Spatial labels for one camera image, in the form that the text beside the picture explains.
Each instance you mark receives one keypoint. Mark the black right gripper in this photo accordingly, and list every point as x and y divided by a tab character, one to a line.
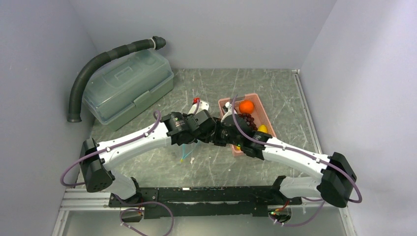
217	140

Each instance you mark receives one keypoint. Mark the clear zip top bag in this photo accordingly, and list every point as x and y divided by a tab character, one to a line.
187	149

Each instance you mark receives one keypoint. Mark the orange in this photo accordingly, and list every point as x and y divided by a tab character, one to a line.
246	107

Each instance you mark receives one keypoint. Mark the pink plastic basket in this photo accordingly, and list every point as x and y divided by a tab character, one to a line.
259	114

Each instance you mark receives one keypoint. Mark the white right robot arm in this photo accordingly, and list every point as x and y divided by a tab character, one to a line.
330	177

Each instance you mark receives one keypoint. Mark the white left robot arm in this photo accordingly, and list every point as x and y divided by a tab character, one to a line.
99	164

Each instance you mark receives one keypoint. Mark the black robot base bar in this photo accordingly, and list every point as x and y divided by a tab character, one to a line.
256	201

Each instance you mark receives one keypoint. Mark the dark red grape bunch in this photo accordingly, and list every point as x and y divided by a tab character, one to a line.
246	122

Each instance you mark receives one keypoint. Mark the translucent green storage box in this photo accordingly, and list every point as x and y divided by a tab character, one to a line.
121	90

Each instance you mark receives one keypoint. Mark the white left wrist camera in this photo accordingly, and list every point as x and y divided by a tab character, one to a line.
198	105

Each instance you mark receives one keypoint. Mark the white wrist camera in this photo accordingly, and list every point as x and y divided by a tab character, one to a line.
198	105
229	109

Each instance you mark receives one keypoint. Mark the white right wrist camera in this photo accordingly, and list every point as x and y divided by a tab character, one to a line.
229	109

